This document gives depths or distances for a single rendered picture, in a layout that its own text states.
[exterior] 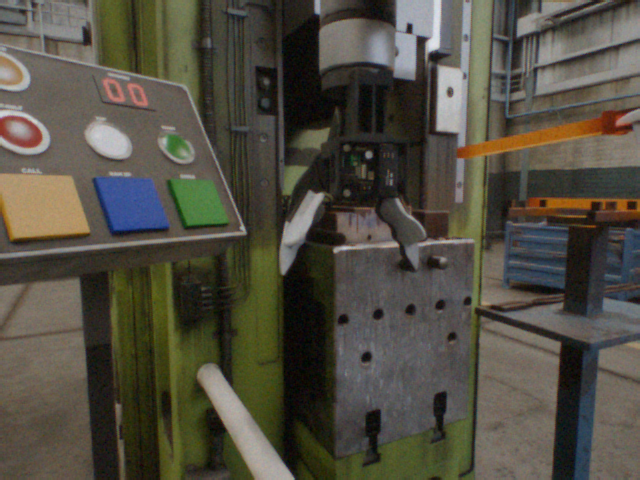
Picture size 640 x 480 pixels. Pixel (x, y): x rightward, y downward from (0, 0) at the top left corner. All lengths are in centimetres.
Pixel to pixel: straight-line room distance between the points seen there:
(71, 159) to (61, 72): 13
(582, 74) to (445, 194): 885
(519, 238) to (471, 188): 364
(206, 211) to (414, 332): 56
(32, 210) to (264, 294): 60
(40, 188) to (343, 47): 35
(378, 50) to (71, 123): 39
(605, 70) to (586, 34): 83
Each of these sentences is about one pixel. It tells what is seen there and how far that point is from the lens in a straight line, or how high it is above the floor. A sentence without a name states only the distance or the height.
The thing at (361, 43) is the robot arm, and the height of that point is 116.
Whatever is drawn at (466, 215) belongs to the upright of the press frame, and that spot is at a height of 96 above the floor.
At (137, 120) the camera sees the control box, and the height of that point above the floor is 112.
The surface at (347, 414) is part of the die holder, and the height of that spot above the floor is 56.
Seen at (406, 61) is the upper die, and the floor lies 131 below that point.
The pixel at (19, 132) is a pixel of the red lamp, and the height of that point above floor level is 109.
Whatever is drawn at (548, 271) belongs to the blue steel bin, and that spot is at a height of 25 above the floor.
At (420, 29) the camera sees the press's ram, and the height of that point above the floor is 138.
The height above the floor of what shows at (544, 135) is 112.
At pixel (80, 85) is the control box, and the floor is 116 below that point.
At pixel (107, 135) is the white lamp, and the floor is 110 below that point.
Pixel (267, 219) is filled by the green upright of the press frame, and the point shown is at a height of 96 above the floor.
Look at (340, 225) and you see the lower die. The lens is 93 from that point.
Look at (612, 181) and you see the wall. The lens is 931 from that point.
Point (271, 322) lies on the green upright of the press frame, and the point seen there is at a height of 72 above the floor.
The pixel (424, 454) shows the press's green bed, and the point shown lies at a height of 41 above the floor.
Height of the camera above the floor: 102
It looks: 7 degrees down
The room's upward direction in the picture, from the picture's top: straight up
